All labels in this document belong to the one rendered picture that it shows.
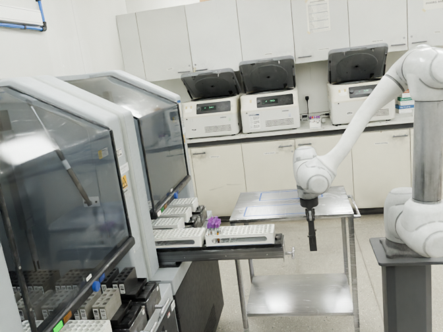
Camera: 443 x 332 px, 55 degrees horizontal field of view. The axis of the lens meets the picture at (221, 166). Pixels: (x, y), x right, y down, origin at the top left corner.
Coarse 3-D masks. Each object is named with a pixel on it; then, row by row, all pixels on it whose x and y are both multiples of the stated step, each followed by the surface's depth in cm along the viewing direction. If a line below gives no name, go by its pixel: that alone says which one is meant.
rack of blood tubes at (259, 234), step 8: (272, 224) 186; (224, 232) 184; (232, 232) 184; (240, 232) 184; (248, 232) 181; (256, 232) 180; (264, 232) 180; (272, 232) 178; (208, 240) 183; (224, 240) 188; (232, 240) 184; (240, 240) 187; (248, 240) 186; (256, 240) 185; (264, 240) 184; (272, 240) 178
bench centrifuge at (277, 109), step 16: (240, 64) 409; (256, 64) 407; (272, 64) 408; (288, 64) 407; (256, 80) 432; (272, 80) 432; (288, 80) 432; (256, 96) 404; (272, 96) 400; (288, 96) 397; (256, 112) 401; (272, 112) 398; (288, 112) 396; (256, 128) 404; (272, 128) 402; (288, 128) 400
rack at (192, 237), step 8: (160, 232) 195; (168, 232) 194; (176, 232) 191; (184, 232) 190; (192, 232) 189; (200, 232) 188; (160, 240) 187; (168, 240) 197; (176, 240) 196; (184, 240) 195; (192, 240) 194; (200, 240) 184
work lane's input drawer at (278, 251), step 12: (204, 240) 188; (276, 240) 180; (168, 252) 186; (180, 252) 185; (192, 252) 184; (204, 252) 183; (216, 252) 182; (228, 252) 181; (240, 252) 180; (252, 252) 179; (264, 252) 178; (276, 252) 177; (288, 252) 183
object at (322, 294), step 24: (264, 192) 247; (288, 192) 242; (336, 192) 231; (240, 216) 214; (264, 216) 210; (288, 216) 206; (336, 216) 201; (360, 216) 206; (240, 264) 217; (240, 288) 219; (264, 288) 247; (288, 288) 244; (312, 288) 241; (336, 288) 238; (264, 312) 223; (288, 312) 221; (312, 312) 218; (336, 312) 216
